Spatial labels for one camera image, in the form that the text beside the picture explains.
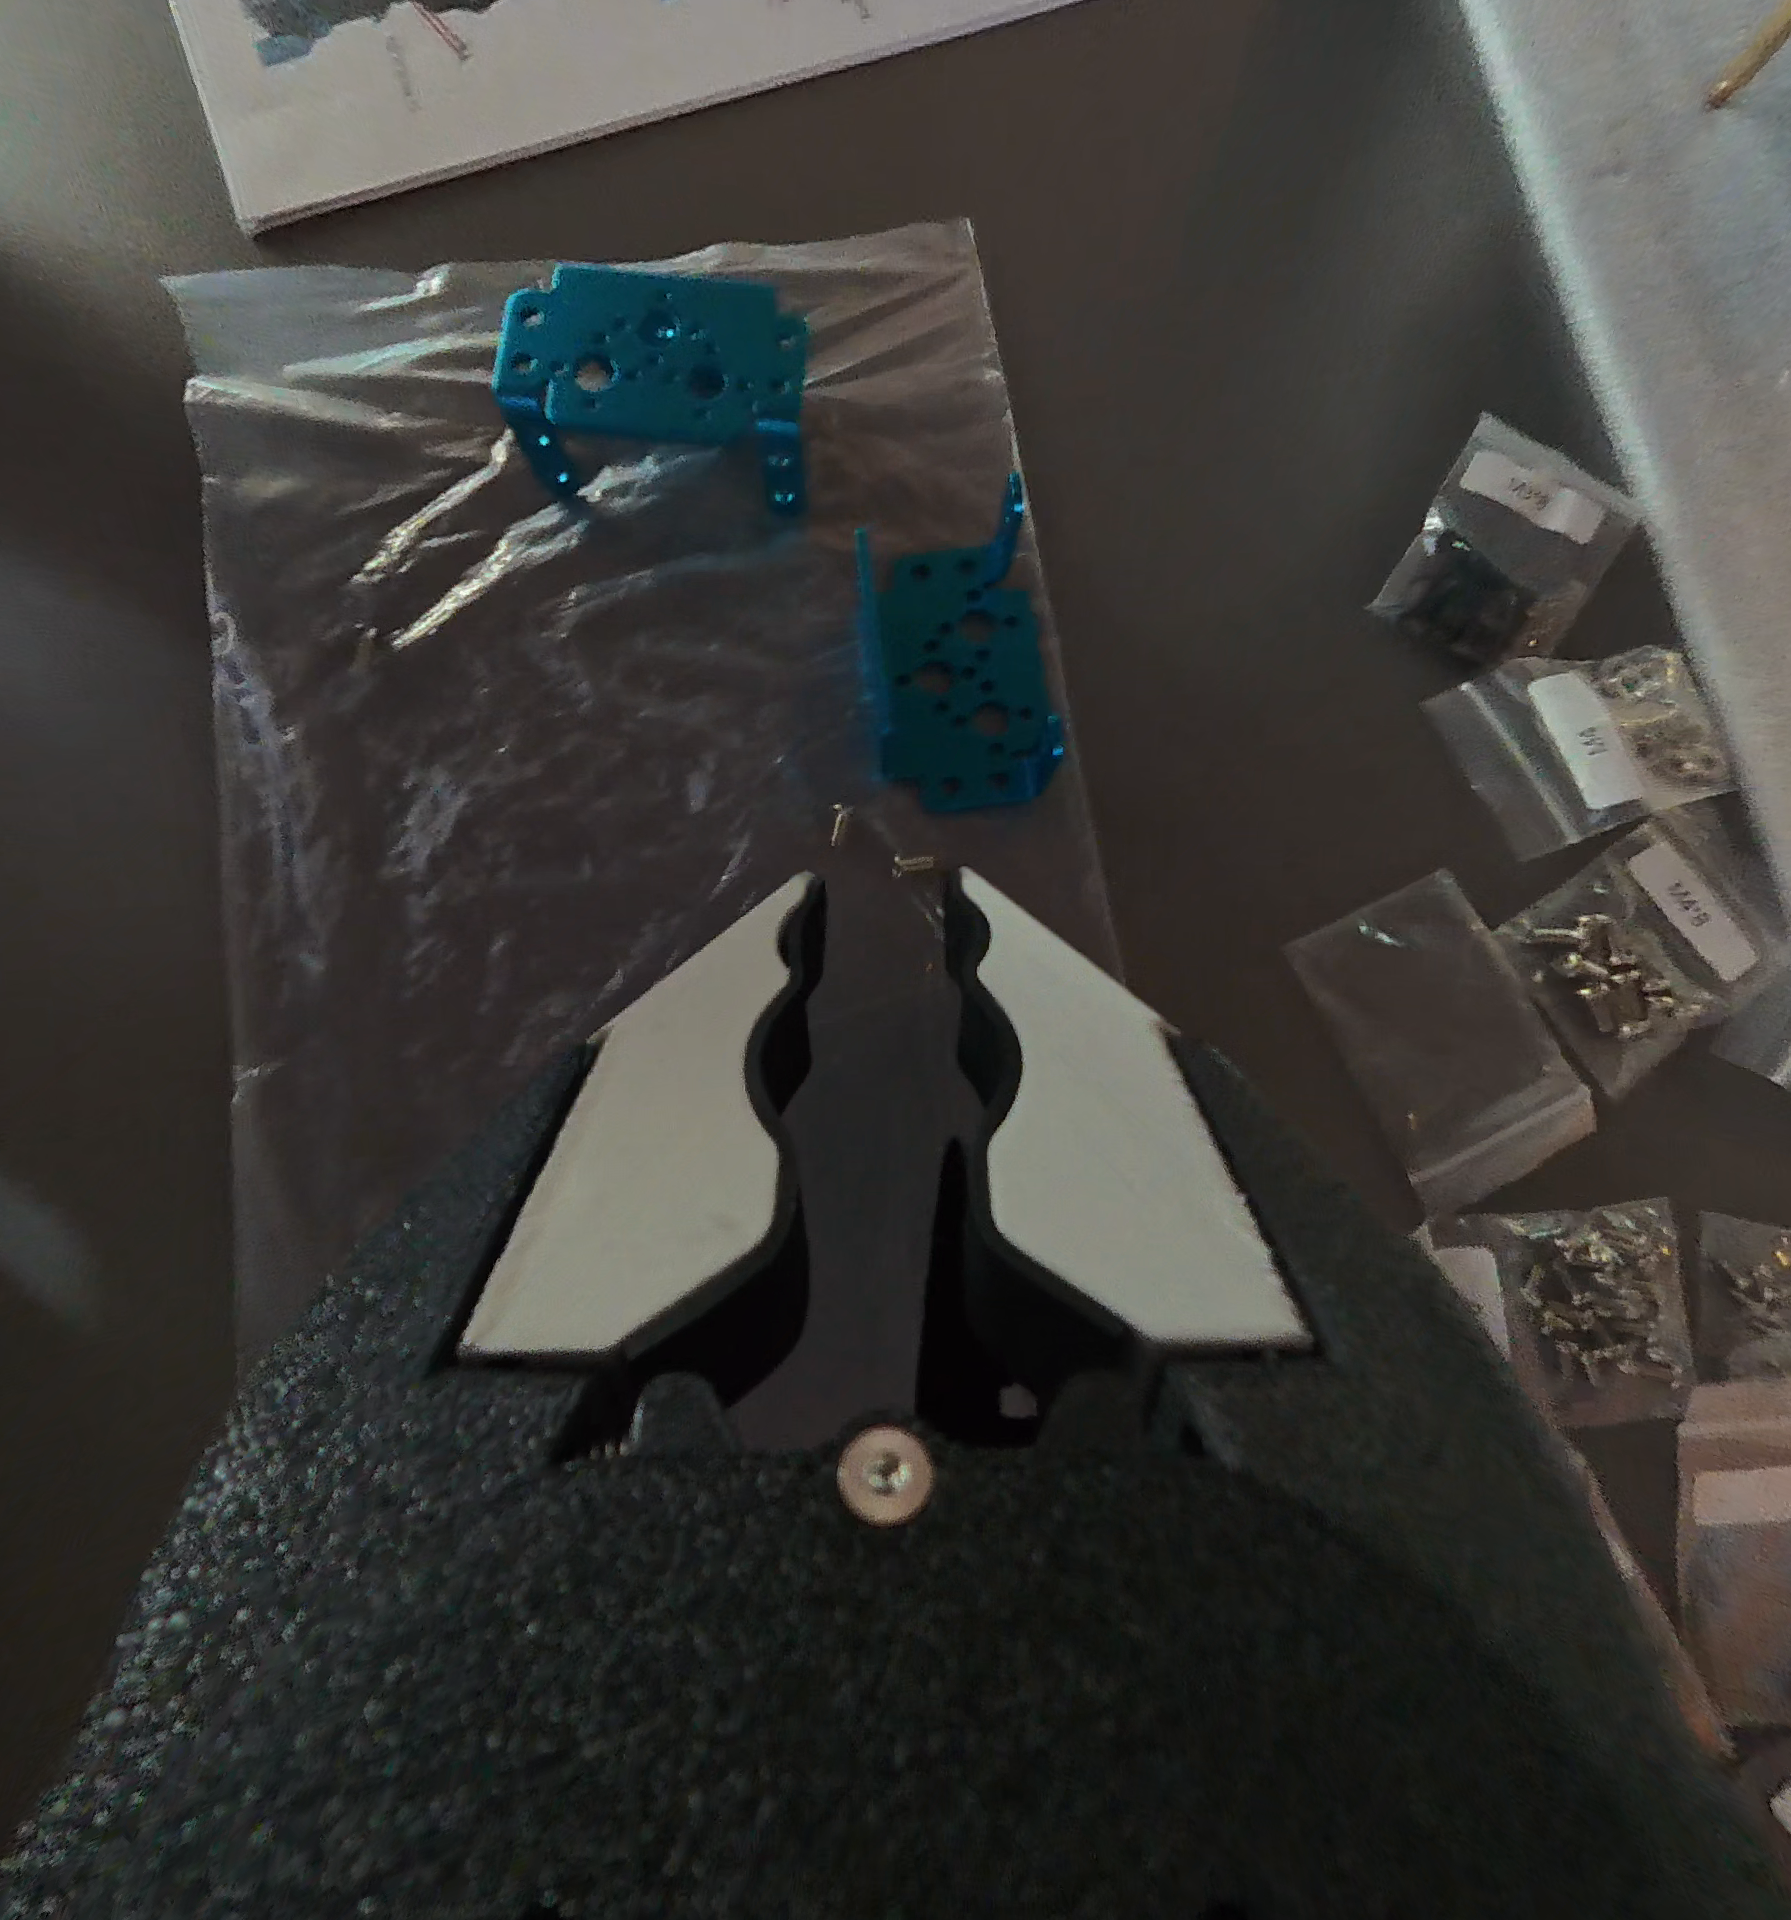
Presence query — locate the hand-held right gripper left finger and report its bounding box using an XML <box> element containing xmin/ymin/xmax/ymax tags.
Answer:
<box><xmin>454</xmin><ymin>871</ymin><xmax>825</xmax><ymax>1450</ymax></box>

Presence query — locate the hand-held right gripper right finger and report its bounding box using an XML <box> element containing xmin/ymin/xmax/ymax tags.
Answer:
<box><xmin>942</xmin><ymin>868</ymin><xmax>1315</xmax><ymax>1447</ymax></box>

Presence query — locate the dark desk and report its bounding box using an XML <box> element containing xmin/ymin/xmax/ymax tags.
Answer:
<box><xmin>0</xmin><ymin>0</ymin><xmax>1791</xmax><ymax>1920</ymax></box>

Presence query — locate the pile of small screw bags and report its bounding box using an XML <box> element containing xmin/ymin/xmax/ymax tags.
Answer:
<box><xmin>1284</xmin><ymin>415</ymin><xmax>1791</xmax><ymax>1920</ymax></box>

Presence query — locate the large clear plastic bag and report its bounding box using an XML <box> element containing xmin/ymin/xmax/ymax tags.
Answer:
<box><xmin>160</xmin><ymin>218</ymin><xmax>1129</xmax><ymax>1203</ymax></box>

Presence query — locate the white foam sheet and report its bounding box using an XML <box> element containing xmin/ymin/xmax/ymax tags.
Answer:
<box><xmin>1457</xmin><ymin>0</ymin><xmax>1791</xmax><ymax>1089</ymax></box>

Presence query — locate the assembly instruction booklet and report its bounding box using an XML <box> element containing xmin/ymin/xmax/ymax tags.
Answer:
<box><xmin>166</xmin><ymin>0</ymin><xmax>1094</xmax><ymax>237</ymax></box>

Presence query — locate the blue metal bracket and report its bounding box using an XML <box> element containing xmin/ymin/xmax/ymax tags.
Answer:
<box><xmin>852</xmin><ymin>471</ymin><xmax>1073</xmax><ymax>822</ymax></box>
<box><xmin>495</xmin><ymin>263</ymin><xmax>810</xmax><ymax>528</ymax></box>

